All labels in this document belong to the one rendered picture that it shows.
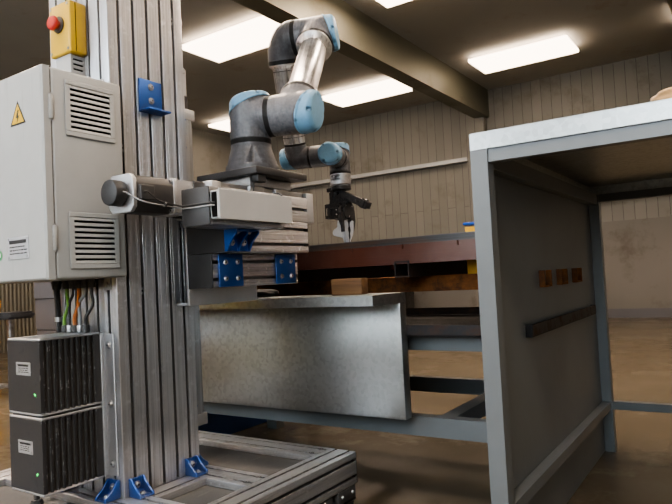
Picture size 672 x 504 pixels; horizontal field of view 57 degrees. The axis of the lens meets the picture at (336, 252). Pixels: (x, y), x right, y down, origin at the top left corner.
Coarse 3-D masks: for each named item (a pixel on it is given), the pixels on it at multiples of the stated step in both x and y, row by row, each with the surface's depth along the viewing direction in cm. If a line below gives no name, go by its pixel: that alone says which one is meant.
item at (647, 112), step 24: (552, 120) 134; (576, 120) 131; (600, 120) 128; (624, 120) 126; (648, 120) 124; (480, 144) 143; (504, 144) 140; (624, 144) 165; (648, 144) 167; (552, 168) 200; (576, 168) 202; (600, 168) 205; (624, 168) 208; (648, 168) 210; (600, 192) 250
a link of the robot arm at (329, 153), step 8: (328, 144) 208; (336, 144) 212; (312, 152) 212; (320, 152) 209; (328, 152) 208; (336, 152) 208; (344, 152) 216; (312, 160) 212; (320, 160) 211; (328, 160) 208; (336, 160) 210; (344, 160) 217
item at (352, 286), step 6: (336, 282) 191; (342, 282) 190; (348, 282) 189; (354, 282) 189; (360, 282) 188; (366, 282) 192; (336, 288) 191; (342, 288) 190; (348, 288) 189; (354, 288) 188; (360, 288) 188; (366, 288) 192; (336, 294) 191; (342, 294) 190; (348, 294) 189; (354, 294) 189; (360, 294) 188
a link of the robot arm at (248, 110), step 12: (240, 96) 174; (252, 96) 173; (264, 96) 175; (240, 108) 173; (252, 108) 173; (264, 108) 172; (240, 120) 173; (252, 120) 173; (264, 120) 172; (240, 132) 173; (252, 132) 173; (264, 132) 174
